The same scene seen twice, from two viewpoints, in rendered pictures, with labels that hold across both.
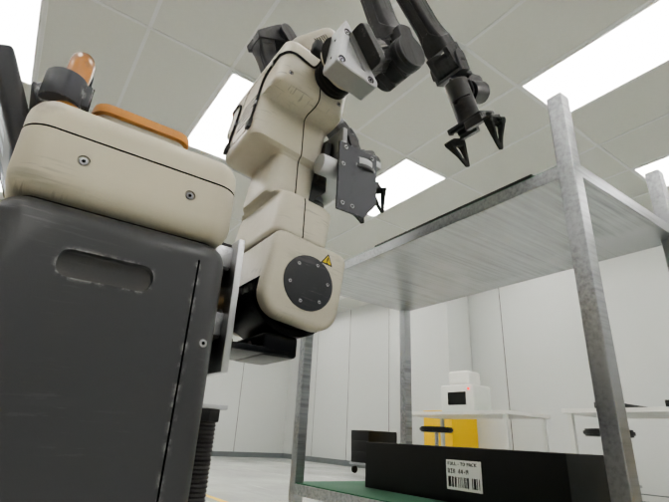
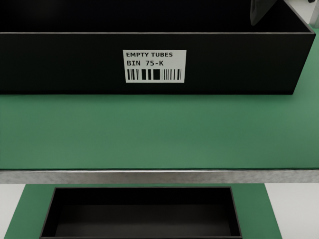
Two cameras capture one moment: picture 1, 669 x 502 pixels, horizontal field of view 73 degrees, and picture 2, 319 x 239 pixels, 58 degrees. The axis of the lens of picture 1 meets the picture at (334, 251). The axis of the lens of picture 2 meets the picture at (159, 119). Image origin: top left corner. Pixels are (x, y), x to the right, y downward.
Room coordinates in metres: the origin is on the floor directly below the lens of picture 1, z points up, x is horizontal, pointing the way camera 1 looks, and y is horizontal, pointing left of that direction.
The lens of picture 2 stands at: (0.88, 0.00, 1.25)
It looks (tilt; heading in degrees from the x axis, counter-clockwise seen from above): 42 degrees down; 304
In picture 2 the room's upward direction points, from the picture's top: straight up
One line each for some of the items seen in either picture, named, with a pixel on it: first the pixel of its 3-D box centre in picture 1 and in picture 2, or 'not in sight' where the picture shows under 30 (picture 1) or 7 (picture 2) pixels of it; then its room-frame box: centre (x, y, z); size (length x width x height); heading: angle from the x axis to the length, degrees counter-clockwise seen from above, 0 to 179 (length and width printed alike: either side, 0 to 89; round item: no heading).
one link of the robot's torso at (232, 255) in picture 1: (242, 320); not in sight; (0.90, 0.18, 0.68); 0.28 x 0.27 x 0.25; 34
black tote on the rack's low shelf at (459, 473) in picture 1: (471, 473); (142, 219); (1.18, -0.35, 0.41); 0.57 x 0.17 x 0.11; 34
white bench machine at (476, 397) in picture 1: (465, 392); not in sight; (5.48, -1.60, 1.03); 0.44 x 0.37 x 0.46; 40
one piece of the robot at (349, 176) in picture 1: (320, 191); not in sight; (0.92, 0.04, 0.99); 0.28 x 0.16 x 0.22; 34
